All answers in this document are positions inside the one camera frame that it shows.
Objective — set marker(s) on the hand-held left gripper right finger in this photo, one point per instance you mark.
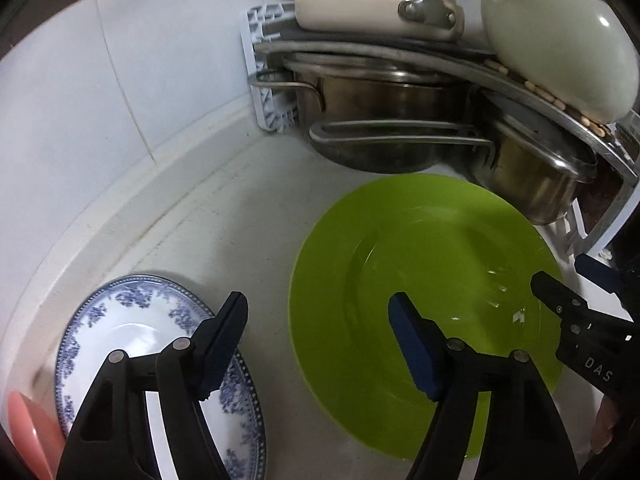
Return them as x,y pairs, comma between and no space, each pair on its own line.
415,345

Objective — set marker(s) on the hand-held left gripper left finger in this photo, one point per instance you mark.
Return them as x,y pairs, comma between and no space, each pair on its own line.
222,355

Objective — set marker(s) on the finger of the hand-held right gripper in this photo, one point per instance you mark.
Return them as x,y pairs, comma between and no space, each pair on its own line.
552,295
600,275

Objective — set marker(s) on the green plate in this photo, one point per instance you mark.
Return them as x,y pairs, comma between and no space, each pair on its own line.
400,240

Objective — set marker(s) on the pink bowl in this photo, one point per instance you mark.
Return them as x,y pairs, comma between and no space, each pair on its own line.
30,435

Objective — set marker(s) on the person's right hand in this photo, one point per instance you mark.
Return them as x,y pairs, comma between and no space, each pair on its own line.
606,425

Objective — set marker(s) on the blue floral white plate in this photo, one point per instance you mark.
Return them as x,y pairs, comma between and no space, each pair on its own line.
125,320

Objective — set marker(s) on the small steel pot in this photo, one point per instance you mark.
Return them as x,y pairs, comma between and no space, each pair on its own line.
525,180

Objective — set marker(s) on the wooden bead trivet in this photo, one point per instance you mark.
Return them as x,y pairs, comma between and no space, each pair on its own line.
542,94

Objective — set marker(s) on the large steel pot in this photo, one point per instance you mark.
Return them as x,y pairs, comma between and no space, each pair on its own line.
390,105

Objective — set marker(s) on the white plastic lattice board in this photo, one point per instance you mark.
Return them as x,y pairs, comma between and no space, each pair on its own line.
255,25

